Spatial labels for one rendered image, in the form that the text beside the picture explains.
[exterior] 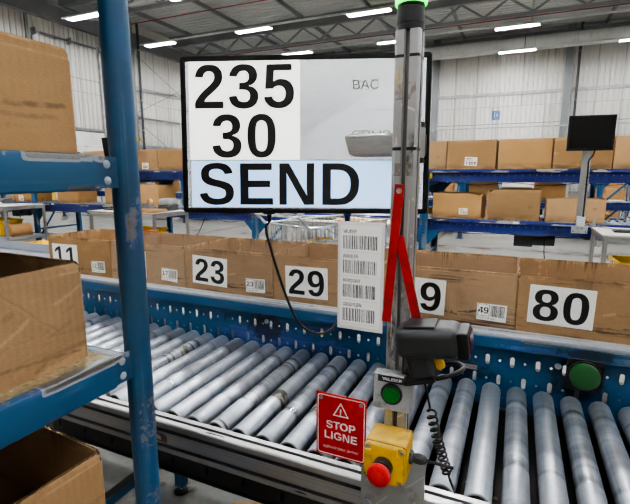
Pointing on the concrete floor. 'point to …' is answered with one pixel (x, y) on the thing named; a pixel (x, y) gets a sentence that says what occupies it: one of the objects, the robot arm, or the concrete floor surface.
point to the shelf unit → (55, 181)
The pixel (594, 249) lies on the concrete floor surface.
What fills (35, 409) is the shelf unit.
